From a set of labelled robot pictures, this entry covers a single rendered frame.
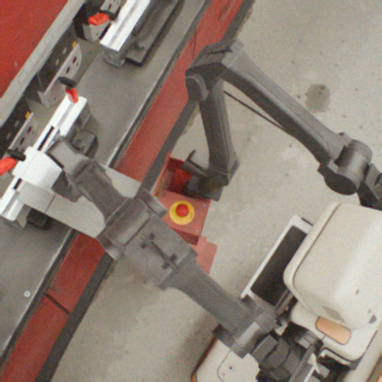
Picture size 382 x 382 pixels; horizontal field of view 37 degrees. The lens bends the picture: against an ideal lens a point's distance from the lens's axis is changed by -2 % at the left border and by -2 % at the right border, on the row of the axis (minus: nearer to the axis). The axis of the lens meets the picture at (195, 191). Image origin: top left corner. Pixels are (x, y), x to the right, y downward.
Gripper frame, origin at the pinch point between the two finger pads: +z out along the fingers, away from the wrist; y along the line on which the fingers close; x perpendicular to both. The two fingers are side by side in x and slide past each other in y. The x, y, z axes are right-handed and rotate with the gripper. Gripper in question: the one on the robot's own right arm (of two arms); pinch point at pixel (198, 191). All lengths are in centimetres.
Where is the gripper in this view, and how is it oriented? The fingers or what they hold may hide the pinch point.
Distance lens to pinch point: 177.6
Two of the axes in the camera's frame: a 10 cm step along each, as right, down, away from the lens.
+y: -9.1, -3.6, -1.9
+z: -2.8, 2.1, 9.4
